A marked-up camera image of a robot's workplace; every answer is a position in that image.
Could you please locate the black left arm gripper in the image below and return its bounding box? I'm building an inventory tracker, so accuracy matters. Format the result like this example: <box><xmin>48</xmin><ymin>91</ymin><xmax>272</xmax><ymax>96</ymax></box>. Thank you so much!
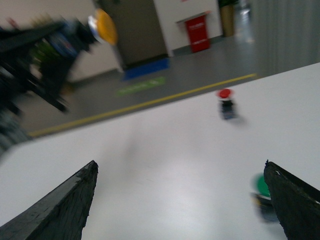
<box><xmin>0</xmin><ymin>21</ymin><xmax>83</xmax><ymax>114</ymax></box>

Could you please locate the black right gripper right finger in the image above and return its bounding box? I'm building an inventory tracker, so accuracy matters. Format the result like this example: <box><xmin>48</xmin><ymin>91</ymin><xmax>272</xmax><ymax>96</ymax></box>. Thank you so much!
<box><xmin>263</xmin><ymin>161</ymin><xmax>320</xmax><ymax>240</ymax></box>

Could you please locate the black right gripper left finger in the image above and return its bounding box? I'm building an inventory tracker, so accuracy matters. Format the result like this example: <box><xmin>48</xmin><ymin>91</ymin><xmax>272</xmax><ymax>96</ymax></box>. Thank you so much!
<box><xmin>0</xmin><ymin>160</ymin><xmax>98</xmax><ymax>240</ymax></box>

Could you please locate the yellow push button switch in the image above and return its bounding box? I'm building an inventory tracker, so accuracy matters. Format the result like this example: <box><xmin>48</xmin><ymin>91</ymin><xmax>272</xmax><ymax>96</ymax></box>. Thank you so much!
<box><xmin>48</xmin><ymin>8</ymin><xmax>118</xmax><ymax>57</ymax></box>

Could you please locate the grey door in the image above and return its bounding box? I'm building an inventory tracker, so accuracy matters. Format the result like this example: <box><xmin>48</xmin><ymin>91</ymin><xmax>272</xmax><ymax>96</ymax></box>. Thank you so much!
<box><xmin>99</xmin><ymin>0</ymin><xmax>168</xmax><ymax>69</ymax></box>

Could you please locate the green floor sign sticker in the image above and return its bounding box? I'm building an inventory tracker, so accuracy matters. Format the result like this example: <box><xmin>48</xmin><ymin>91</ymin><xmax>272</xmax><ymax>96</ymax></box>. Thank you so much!
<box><xmin>116</xmin><ymin>76</ymin><xmax>166</xmax><ymax>96</ymax></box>

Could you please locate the blue floor mat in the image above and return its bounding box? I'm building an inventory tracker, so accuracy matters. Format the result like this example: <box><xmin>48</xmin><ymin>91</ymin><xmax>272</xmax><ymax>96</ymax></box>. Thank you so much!
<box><xmin>122</xmin><ymin>58</ymin><xmax>170</xmax><ymax>81</ymax></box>

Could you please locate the red fire extinguisher box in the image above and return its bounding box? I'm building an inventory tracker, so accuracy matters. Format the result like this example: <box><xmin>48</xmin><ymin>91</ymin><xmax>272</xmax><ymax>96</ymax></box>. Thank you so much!
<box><xmin>175</xmin><ymin>10</ymin><xmax>211</xmax><ymax>53</ymax></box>

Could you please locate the right grey curtain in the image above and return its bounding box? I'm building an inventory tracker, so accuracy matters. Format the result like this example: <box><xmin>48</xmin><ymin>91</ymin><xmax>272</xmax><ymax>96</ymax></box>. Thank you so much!
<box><xmin>251</xmin><ymin>0</ymin><xmax>320</xmax><ymax>77</ymax></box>

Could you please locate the right potted plant gold pot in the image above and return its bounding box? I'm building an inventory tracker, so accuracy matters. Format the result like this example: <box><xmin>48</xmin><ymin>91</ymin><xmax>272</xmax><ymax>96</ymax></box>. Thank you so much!
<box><xmin>218</xmin><ymin>0</ymin><xmax>239</xmax><ymax>37</ymax></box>

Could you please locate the green push button switch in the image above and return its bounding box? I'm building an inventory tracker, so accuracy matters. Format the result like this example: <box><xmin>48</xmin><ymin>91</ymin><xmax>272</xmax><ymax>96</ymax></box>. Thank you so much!
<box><xmin>251</xmin><ymin>173</ymin><xmax>279</xmax><ymax>223</ymax></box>

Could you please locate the red push button switch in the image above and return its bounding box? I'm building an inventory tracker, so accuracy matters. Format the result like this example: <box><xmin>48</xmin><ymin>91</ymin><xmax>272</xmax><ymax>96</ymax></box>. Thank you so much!
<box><xmin>217</xmin><ymin>88</ymin><xmax>237</xmax><ymax>120</ymax></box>

